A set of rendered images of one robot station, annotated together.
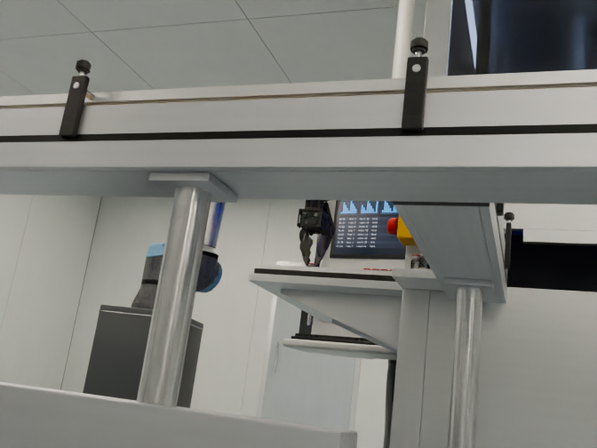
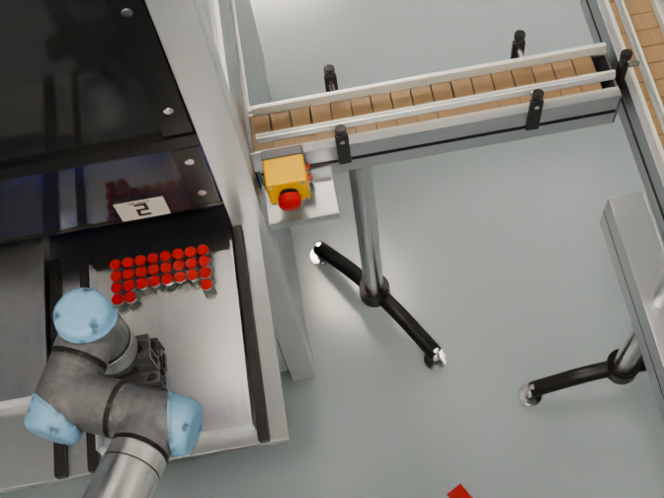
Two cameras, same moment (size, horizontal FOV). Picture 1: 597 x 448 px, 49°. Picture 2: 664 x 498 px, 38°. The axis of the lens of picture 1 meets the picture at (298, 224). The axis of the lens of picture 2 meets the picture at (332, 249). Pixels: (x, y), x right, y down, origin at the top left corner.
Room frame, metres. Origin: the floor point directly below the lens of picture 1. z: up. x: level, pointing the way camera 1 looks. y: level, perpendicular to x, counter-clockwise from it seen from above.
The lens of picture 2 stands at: (1.70, 0.57, 2.44)
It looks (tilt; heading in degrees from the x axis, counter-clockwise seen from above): 64 degrees down; 251
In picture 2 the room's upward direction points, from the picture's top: 11 degrees counter-clockwise
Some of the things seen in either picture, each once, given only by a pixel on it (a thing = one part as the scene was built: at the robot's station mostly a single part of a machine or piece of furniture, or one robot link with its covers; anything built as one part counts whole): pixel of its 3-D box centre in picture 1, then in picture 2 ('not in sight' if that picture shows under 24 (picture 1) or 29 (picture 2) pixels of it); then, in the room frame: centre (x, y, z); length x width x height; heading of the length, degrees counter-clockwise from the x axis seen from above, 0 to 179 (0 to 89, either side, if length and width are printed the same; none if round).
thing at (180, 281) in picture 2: not in sight; (163, 285); (1.73, -0.24, 0.90); 0.18 x 0.02 x 0.05; 159
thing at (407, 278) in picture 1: (428, 280); (299, 189); (1.43, -0.30, 0.87); 0.14 x 0.13 x 0.02; 70
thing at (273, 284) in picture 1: (370, 307); (76, 343); (1.92, -0.24, 0.87); 0.70 x 0.48 x 0.02; 160
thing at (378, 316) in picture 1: (341, 318); not in sight; (1.69, -0.14, 0.80); 0.34 x 0.03 x 0.13; 70
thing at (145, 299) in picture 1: (157, 298); not in sight; (2.10, 0.41, 0.84); 0.15 x 0.15 x 0.10
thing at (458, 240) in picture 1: (465, 223); (431, 105); (1.14, -0.30, 0.92); 0.69 x 0.15 x 0.16; 160
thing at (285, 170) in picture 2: (415, 227); (286, 176); (1.46, -0.27, 1.00); 0.08 x 0.07 x 0.07; 70
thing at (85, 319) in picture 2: not in sight; (91, 327); (1.84, -0.04, 1.27); 0.09 x 0.08 x 0.11; 45
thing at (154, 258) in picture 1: (165, 263); not in sight; (2.11, 0.41, 0.96); 0.13 x 0.12 x 0.14; 135
